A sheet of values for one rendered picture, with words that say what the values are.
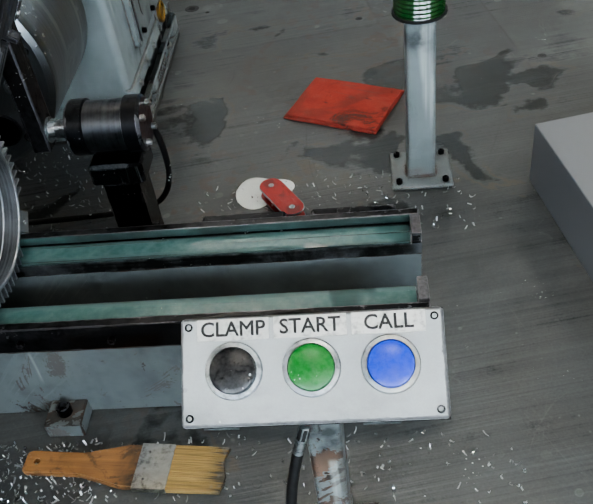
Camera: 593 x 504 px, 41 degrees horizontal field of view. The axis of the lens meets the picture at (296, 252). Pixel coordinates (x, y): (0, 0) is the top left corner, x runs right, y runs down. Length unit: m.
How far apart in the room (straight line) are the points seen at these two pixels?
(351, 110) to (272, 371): 0.74
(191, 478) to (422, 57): 0.54
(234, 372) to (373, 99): 0.78
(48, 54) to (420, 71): 0.43
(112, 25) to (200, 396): 0.73
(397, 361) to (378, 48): 0.93
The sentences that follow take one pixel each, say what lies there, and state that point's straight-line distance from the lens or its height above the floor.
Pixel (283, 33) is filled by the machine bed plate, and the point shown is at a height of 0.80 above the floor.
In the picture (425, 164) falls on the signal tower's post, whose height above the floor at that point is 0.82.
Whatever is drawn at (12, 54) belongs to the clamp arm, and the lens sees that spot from 0.84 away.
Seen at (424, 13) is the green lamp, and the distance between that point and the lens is 0.94.
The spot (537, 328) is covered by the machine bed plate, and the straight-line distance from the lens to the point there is 0.89.
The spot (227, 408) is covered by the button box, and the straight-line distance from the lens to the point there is 0.52.
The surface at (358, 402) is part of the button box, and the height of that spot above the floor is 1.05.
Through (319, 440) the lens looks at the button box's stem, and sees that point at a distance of 0.59.
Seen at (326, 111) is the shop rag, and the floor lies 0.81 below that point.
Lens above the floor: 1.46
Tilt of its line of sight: 42 degrees down
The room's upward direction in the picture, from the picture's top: 9 degrees counter-clockwise
